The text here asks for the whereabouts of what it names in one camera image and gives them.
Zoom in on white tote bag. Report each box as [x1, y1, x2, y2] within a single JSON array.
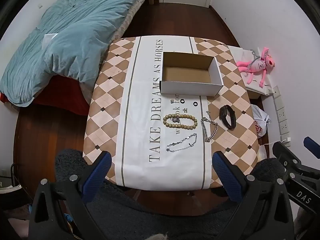
[[226, 45, 275, 96]]

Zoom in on thick silver chain bracelet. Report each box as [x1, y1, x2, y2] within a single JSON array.
[[201, 110, 218, 143]]

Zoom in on wooden bead bracelet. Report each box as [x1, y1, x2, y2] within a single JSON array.
[[163, 114, 198, 131]]

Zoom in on black metal rack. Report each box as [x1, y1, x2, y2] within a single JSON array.
[[9, 163, 33, 202]]

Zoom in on white plastic bag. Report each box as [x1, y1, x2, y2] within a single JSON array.
[[251, 104, 271, 138]]

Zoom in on white cardboard box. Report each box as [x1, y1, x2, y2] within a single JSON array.
[[159, 52, 224, 97]]

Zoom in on teal duvet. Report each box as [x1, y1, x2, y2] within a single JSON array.
[[0, 0, 142, 108]]

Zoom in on dark fleece pants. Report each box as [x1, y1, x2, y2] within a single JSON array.
[[54, 149, 286, 240]]

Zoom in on black smart band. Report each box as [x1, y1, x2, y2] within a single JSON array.
[[219, 105, 237, 130]]

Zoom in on thin silver disc bracelet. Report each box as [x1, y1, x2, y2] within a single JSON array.
[[166, 133, 198, 152]]

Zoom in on checkered printed tablecloth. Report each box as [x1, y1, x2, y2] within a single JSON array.
[[83, 36, 259, 190]]

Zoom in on pink plush toy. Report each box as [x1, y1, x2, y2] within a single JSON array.
[[236, 47, 277, 87]]

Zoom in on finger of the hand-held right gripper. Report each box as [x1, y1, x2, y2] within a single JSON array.
[[272, 141, 302, 172], [303, 137, 320, 159]]

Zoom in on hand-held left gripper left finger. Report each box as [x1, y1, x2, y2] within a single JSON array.
[[29, 151, 112, 240]]

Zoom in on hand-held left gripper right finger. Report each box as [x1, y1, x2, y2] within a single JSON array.
[[212, 151, 294, 240]]

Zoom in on white paper card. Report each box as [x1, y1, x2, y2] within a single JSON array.
[[43, 33, 59, 49]]

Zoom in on red blanket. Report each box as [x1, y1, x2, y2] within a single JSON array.
[[0, 74, 96, 116]]

